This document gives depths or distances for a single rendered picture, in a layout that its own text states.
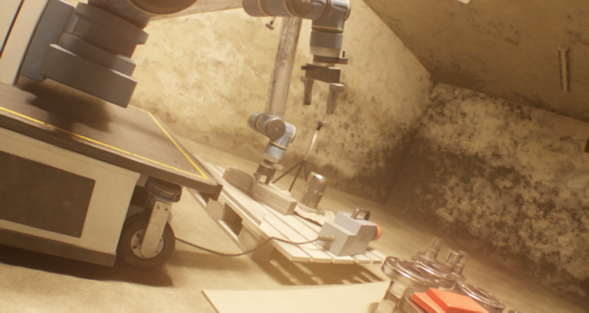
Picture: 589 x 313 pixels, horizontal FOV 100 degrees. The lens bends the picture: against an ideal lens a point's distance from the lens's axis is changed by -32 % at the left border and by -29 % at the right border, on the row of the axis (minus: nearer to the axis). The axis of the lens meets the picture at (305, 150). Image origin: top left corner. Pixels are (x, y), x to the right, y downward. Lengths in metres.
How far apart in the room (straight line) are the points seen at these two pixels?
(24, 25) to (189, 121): 3.17
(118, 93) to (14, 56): 0.36
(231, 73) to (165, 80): 0.84
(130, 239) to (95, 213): 0.18
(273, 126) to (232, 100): 2.64
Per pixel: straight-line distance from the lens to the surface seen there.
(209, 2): 1.72
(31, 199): 0.83
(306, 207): 2.00
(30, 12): 1.08
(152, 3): 0.67
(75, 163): 0.79
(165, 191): 0.91
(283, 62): 1.61
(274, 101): 1.61
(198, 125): 4.09
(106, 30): 0.93
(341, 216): 1.58
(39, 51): 1.07
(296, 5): 0.99
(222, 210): 1.66
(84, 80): 0.90
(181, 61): 3.88
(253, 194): 1.87
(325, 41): 1.09
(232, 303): 1.05
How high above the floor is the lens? 0.55
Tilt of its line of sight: 2 degrees down
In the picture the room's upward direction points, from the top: 24 degrees clockwise
